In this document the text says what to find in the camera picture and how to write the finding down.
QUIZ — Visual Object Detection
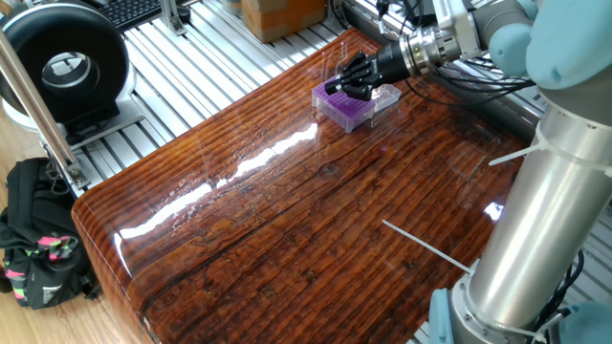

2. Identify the white cable tie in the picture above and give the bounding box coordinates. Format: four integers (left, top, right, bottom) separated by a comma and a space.
477, 308, 573, 344
381, 219, 479, 276
488, 121, 612, 179

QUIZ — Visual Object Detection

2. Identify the black gripper cable bundle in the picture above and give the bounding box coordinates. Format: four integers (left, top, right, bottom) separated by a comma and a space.
404, 56, 536, 107

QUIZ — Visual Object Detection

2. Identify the black cable loop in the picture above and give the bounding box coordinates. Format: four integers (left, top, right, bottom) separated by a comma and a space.
535, 247, 585, 331

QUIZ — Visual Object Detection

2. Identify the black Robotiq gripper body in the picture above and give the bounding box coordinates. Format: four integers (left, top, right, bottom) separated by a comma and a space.
375, 41, 411, 85

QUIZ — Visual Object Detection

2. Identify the black round blower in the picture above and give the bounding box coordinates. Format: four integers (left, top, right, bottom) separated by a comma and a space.
0, 1, 144, 150

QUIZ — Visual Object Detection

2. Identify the brown cardboard box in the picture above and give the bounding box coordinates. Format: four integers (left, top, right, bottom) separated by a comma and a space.
240, 0, 329, 44

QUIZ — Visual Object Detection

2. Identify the black backpack with pink straps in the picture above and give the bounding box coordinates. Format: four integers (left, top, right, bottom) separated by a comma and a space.
0, 157, 101, 311

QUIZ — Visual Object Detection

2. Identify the black power adapter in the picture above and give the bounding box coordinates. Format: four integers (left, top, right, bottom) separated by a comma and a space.
404, 0, 439, 28

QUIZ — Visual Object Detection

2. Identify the purple pipette tip holder box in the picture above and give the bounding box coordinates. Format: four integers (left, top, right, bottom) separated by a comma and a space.
311, 78, 378, 134

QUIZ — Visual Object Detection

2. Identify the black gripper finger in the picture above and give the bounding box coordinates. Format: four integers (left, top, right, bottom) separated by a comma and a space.
324, 50, 380, 95
325, 71, 383, 102

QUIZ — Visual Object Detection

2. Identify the black keyboard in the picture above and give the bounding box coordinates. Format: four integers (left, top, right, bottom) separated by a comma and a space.
98, 0, 166, 32

